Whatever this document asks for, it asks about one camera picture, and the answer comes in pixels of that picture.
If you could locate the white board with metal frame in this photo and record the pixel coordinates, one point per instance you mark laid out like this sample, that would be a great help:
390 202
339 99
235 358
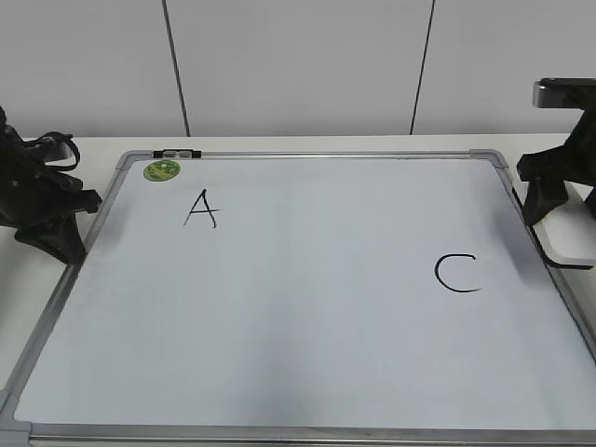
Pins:
308 299

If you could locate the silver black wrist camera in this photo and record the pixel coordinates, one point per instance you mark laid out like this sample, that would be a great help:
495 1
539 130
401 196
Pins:
564 93

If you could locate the white whiteboard eraser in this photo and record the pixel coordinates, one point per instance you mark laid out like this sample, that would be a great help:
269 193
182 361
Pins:
567 234

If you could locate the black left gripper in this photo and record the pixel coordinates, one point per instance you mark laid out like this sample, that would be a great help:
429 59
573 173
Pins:
39 193

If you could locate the green round magnet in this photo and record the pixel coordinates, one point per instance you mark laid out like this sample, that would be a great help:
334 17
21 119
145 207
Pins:
162 170

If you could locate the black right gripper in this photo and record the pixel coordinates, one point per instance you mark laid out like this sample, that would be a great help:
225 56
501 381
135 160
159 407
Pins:
572 161

